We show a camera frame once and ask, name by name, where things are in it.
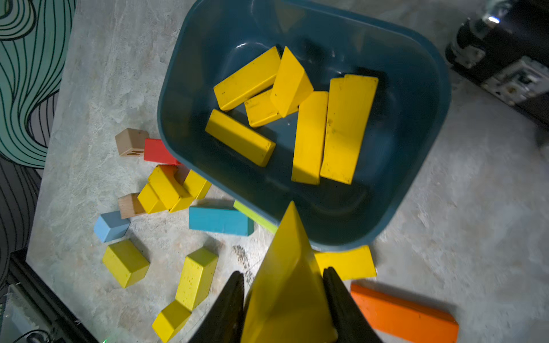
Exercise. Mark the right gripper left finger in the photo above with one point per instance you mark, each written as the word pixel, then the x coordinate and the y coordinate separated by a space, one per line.
pixel 224 322

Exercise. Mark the yellow arch block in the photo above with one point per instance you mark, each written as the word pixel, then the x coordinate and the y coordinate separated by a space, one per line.
pixel 171 193

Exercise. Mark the yellow block in bin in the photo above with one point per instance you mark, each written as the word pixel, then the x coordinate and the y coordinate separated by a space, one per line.
pixel 291 86

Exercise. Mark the green arch block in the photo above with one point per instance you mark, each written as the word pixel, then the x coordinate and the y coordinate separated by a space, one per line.
pixel 263 222

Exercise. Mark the teal long block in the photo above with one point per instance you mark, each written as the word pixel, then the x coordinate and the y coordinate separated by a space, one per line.
pixel 221 221

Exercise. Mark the yellow triangle block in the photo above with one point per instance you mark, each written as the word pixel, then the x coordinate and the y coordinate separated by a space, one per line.
pixel 287 301

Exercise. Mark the yellow long block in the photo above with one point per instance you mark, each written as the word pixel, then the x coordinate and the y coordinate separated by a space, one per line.
pixel 350 102
pixel 350 265
pixel 253 78
pixel 310 138

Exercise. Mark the teal plastic bin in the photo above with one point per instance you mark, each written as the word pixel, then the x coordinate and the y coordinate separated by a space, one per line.
pixel 218 38

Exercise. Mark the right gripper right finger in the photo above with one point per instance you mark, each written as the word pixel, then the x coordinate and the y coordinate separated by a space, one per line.
pixel 349 322

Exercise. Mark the orange long block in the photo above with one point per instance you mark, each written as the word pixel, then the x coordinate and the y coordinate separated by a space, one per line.
pixel 404 319

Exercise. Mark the lettered wood cube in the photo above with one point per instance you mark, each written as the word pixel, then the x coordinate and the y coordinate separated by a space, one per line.
pixel 130 206
pixel 131 142

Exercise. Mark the yellow block beside red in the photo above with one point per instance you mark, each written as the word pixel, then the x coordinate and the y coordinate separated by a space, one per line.
pixel 196 185

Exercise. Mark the black hard case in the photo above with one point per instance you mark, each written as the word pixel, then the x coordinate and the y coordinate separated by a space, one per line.
pixel 504 50

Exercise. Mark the small light blue block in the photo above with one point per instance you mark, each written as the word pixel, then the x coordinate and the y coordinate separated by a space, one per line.
pixel 111 226

